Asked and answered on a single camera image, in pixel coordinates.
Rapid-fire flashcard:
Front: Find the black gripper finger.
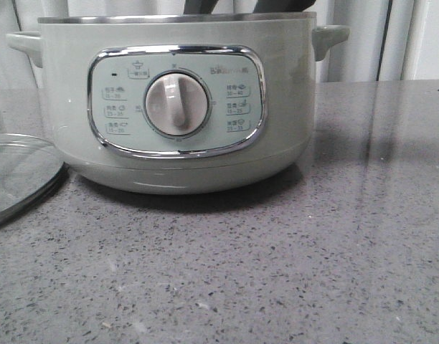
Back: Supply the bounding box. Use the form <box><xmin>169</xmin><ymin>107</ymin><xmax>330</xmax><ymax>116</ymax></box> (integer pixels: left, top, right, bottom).
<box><xmin>253</xmin><ymin>0</ymin><xmax>316</xmax><ymax>14</ymax></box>
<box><xmin>183</xmin><ymin>0</ymin><xmax>218</xmax><ymax>14</ymax></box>

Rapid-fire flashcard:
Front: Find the glass pot lid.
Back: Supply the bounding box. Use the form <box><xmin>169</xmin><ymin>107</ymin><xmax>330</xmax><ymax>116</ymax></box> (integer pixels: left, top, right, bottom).
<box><xmin>0</xmin><ymin>133</ymin><xmax>67</xmax><ymax>225</ymax></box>

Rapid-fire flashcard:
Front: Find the pale green electric pot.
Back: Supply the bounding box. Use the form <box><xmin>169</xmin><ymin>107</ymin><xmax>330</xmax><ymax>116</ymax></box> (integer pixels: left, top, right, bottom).
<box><xmin>6</xmin><ymin>11</ymin><xmax>350</xmax><ymax>194</ymax></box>

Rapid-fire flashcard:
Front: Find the white curtain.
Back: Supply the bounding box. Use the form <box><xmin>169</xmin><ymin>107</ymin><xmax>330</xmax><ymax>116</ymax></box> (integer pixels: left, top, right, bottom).
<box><xmin>0</xmin><ymin>1</ymin><xmax>439</xmax><ymax>89</ymax></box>

